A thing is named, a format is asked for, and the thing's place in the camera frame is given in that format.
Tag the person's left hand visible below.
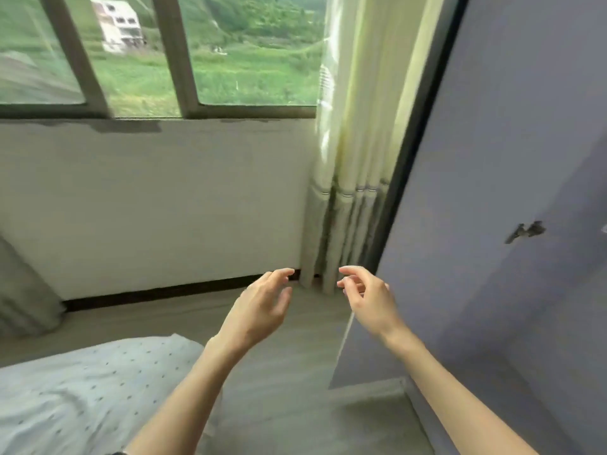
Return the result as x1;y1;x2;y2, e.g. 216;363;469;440
218;268;297;355

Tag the person's right hand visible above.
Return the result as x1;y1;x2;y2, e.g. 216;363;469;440
336;265;411;344

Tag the grey wooden wardrobe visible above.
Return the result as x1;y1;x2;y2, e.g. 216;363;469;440
330;0;607;455

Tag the person's right forearm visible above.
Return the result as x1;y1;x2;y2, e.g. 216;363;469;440
387;327;542;455

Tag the person's left forearm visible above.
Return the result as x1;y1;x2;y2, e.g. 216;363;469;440
123;334;248;455

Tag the white dotted bed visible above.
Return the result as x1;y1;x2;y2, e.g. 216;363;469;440
0;333;226;455

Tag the metal door hinge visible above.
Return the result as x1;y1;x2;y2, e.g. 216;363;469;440
505;221;548;245

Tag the grey framed window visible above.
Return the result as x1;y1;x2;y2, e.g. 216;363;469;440
0;0;329;120

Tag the black door handle strip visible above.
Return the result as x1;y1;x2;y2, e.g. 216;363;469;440
365;0;472;277

